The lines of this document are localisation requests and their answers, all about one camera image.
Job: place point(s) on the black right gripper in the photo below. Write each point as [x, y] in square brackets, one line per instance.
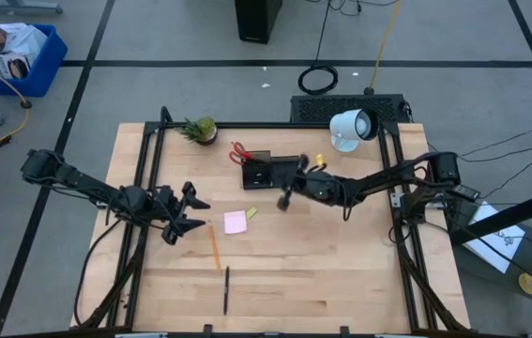
[317, 185]

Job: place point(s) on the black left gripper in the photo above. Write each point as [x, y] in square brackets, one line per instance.
[169, 206]

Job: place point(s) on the yellow wooden pencil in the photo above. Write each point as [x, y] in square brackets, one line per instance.
[215, 248]

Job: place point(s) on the pink sticky note pad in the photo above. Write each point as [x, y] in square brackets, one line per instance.
[235, 222]

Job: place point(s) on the black binder clip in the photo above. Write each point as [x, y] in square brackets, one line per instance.
[258, 178]

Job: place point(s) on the black ballpoint pen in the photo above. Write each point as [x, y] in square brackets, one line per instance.
[226, 291]

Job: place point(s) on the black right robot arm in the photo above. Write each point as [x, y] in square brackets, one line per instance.
[387, 180]

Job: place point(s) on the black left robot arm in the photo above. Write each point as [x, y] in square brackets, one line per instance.
[82, 180]

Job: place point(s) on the black mesh desk organizer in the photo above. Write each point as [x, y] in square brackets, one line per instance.
[251, 180]

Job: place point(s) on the white spot lamp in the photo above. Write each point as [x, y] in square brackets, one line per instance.
[347, 129]

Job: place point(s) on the small potted green plant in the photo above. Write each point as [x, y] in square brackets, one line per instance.
[204, 129]

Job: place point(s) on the black power adapter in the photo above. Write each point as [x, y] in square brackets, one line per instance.
[465, 192]

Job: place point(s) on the black computer tower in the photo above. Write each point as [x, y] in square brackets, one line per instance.
[258, 21]

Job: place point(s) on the white printed paper sheet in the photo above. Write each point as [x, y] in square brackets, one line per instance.
[505, 244]

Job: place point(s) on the black diagonal beam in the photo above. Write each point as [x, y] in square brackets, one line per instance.
[519, 213]

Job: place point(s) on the blue plastic bin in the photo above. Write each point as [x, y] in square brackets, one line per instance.
[45, 70]

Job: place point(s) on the white printed carton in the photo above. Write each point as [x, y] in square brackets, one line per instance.
[0, 63]

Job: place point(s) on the black aluminium table frame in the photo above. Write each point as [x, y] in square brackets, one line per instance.
[247, 125]

